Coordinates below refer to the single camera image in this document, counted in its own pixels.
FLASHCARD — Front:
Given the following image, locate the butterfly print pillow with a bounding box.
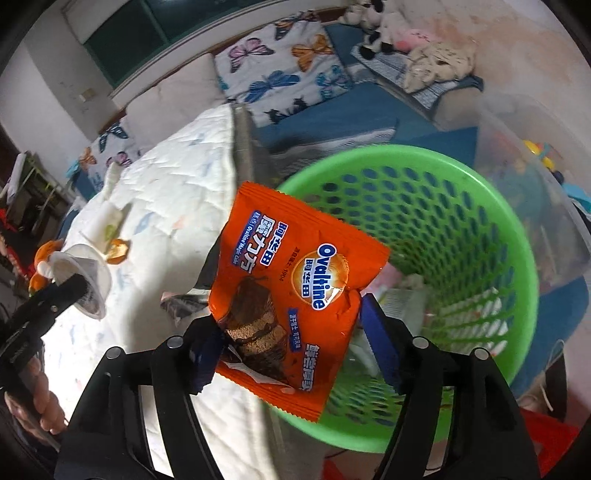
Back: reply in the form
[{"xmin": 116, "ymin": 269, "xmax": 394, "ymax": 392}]
[
  {"xmin": 215, "ymin": 21, "xmax": 356, "ymax": 121},
  {"xmin": 78, "ymin": 115, "xmax": 144, "ymax": 185}
]

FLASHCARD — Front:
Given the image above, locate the green plastic basket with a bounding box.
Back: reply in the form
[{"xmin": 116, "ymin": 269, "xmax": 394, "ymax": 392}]
[{"xmin": 272, "ymin": 144, "xmax": 540, "ymax": 454}]

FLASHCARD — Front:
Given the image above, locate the red plastic stool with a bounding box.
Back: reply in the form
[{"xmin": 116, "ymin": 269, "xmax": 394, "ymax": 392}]
[{"xmin": 522, "ymin": 408, "xmax": 583, "ymax": 480}]

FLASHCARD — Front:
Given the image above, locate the dark window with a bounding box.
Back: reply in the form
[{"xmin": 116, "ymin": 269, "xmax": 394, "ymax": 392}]
[{"xmin": 85, "ymin": 0, "xmax": 218, "ymax": 70}]

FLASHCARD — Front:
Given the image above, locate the clear plastic bottle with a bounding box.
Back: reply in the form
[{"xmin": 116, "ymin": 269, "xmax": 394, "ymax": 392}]
[{"xmin": 88, "ymin": 200, "xmax": 123, "ymax": 245}]

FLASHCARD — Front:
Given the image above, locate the person's left hand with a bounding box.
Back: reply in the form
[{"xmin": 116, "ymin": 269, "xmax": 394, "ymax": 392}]
[{"xmin": 4, "ymin": 364, "xmax": 68, "ymax": 432}]

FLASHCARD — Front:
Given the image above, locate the blue bed sheet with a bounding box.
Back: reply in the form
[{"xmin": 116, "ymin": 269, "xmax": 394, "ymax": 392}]
[{"xmin": 254, "ymin": 88, "xmax": 481, "ymax": 185}]

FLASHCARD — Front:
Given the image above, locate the white quilted bed blanket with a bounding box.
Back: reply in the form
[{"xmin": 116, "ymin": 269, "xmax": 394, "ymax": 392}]
[{"xmin": 41, "ymin": 104, "xmax": 278, "ymax": 480}]

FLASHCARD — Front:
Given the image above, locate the clear plastic storage box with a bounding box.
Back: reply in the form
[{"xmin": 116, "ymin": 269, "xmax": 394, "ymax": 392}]
[{"xmin": 475, "ymin": 95, "xmax": 591, "ymax": 296}]

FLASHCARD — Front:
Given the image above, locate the orange snack packet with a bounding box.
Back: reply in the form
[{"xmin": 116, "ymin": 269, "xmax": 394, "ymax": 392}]
[{"xmin": 208, "ymin": 181, "xmax": 391, "ymax": 423}]

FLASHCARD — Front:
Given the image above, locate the beige spotted plush toy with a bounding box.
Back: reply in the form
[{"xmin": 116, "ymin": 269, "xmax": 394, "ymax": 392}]
[{"xmin": 404, "ymin": 41, "xmax": 476, "ymax": 90}]

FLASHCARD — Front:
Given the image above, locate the pink plush toy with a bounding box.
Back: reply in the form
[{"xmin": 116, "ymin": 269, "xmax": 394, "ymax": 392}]
[{"xmin": 392, "ymin": 28, "xmax": 437, "ymax": 51}]

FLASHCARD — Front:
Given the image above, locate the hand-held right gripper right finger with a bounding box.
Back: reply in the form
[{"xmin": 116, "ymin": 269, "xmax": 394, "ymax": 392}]
[{"xmin": 360, "ymin": 293, "xmax": 541, "ymax": 480}]

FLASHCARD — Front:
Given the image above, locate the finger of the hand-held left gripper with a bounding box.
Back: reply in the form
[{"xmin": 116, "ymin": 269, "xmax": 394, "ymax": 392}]
[{"xmin": 28, "ymin": 275, "xmax": 89, "ymax": 324}]

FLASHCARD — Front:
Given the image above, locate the clothes rack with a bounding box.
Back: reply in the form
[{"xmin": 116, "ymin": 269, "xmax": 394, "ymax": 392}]
[{"xmin": 0, "ymin": 152, "xmax": 61, "ymax": 222}]

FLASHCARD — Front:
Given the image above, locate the orange monkey plush toy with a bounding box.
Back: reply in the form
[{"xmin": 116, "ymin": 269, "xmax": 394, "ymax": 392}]
[{"xmin": 28, "ymin": 240, "xmax": 65, "ymax": 296}]

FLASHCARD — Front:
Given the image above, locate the beige pillow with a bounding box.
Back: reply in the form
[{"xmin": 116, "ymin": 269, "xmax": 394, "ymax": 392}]
[{"xmin": 127, "ymin": 53, "xmax": 227, "ymax": 144}]

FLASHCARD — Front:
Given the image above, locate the black and white plush toy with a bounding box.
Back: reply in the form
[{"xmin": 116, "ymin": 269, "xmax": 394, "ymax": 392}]
[{"xmin": 339, "ymin": 0, "xmax": 407, "ymax": 58}]

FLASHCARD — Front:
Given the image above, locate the dark foil packet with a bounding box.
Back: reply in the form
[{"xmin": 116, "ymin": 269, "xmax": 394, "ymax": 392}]
[{"xmin": 161, "ymin": 291, "xmax": 208, "ymax": 324}]

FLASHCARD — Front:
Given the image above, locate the small orange wrapper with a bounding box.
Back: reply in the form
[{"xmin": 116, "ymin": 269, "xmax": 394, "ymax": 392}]
[{"xmin": 102, "ymin": 237, "xmax": 132, "ymax": 266}]

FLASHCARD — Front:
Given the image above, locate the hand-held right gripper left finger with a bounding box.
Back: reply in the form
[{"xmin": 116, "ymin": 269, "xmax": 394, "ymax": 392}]
[{"xmin": 54, "ymin": 316, "xmax": 227, "ymax": 480}]

